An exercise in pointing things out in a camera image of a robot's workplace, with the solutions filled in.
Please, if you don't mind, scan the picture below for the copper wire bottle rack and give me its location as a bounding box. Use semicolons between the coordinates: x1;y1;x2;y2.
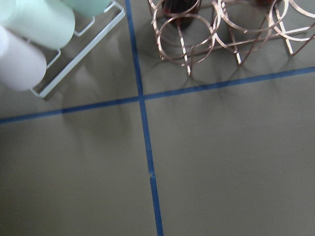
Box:
149;0;315;75

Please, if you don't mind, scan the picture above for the white wire cup rack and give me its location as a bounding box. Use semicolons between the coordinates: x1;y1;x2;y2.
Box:
30;0;126;99

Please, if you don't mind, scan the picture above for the lilac cup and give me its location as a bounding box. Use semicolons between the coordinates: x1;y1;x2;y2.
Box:
0;26;47;91

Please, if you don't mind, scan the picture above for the mint green cup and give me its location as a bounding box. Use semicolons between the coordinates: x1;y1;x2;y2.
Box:
62;0;111;17

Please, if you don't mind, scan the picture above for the white cup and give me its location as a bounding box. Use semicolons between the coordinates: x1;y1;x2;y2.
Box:
0;0;75;49

